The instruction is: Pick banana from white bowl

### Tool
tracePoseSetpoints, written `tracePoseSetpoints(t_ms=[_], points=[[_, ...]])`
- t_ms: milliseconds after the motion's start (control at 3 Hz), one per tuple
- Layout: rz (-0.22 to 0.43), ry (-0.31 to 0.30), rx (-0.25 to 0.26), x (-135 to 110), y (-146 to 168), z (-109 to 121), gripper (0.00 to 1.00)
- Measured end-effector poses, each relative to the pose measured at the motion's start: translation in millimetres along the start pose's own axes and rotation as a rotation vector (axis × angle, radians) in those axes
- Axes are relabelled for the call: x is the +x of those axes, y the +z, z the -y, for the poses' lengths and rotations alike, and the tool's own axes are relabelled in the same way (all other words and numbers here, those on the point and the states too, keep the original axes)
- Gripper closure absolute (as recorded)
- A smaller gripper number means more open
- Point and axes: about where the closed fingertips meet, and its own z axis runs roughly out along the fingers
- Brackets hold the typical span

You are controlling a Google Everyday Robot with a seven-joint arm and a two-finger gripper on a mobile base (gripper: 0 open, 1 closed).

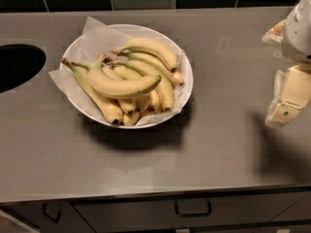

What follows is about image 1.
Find upper right yellow banana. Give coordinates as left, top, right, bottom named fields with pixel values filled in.
left=112, top=37, right=179, bottom=72

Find small bottom yellow banana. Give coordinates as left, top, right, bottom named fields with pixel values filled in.
left=121, top=111, right=140, bottom=126

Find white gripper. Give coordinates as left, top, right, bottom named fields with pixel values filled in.
left=261, top=0, right=311, bottom=128

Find grey centre drawer front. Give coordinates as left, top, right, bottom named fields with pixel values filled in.
left=74, top=192, right=311, bottom=233

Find curved yellow banana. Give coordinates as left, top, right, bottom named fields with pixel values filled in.
left=87, top=53, right=161, bottom=99

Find white paper liner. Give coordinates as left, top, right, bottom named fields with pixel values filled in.
left=48, top=16, right=191, bottom=127

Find black centre drawer handle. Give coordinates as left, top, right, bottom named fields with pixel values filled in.
left=174, top=198, right=212, bottom=217

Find large middle right banana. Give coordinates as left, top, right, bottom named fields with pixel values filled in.
left=111, top=60, right=175, bottom=111

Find grey cabinet door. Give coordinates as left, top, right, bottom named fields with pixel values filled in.
left=274, top=195, right=311, bottom=221
left=1, top=202, right=94, bottom=233

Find short centre yellow banana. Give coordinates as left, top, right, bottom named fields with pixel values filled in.
left=72, top=61, right=136, bottom=115

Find dark round sink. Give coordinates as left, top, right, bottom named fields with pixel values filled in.
left=0, top=44, right=46, bottom=93

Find long left yellow banana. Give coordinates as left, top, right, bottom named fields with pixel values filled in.
left=60, top=57, right=123, bottom=125

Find black left door handle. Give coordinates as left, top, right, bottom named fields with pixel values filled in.
left=41, top=202, right=62, bottom=224

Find centre lower yellow banana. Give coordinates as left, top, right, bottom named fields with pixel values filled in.
left=113, top=65, right=159, bottom=113

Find grey right cabinet door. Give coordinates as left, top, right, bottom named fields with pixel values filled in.
left=274, top=195, right=311, bottom=221

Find grey left cabinet door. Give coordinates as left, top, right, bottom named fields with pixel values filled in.
left=1, top=202, right=94, bottom=233

